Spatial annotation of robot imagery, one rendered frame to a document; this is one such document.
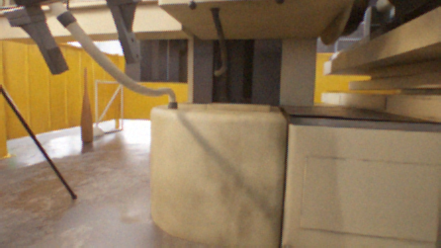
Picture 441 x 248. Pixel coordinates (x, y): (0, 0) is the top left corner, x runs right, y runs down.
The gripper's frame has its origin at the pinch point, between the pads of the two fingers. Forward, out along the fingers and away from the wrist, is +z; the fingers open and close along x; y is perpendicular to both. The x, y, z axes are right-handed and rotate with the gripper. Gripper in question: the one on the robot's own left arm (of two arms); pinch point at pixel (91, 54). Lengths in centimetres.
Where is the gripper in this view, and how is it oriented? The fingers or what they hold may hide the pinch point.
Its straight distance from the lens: 40.1
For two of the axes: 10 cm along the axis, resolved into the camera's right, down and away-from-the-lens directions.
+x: -9.8, 0.9, 1.5
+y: 0.9, -4.7, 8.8
